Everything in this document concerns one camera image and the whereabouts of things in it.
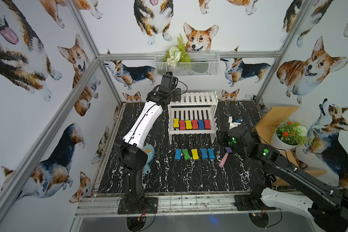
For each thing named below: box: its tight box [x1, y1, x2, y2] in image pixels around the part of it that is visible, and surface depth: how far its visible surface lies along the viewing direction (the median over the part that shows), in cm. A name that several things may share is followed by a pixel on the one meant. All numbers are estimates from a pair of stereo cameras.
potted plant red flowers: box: [270, 118, 310, 150], surface depth 78 cm
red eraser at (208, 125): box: [203, 119, 212, 130], surface depth 94 cm
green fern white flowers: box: [161, 32, 192, 68], surface depth 82 cm
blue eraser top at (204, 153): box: [201, 147, 209, 160], surface depth 93 cm
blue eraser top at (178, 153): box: [174, 148, 182, 160], surface depth 94 cm
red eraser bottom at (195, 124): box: [191, 119, 199, 130], surface depth 92 cm
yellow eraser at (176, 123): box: [173, 118, 180, 128], surface depth 92 cm
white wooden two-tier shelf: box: [167, 90, 219, 145], surface depth 90 cm
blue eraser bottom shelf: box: [198, 119, 205, 130], surface depth 91 cm
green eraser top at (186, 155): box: [182, 148, 191, 160], surface depth 92 cm
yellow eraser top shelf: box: [191, 148, 200, 160], surface depth 92 cm
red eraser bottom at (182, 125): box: [179, 120, 187, 131], surface depth 90 cm
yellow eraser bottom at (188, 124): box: [185, 119, 193, 130], surface depth 91 cm
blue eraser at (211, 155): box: [207, 147, 216, 160], surface depth 93 cm
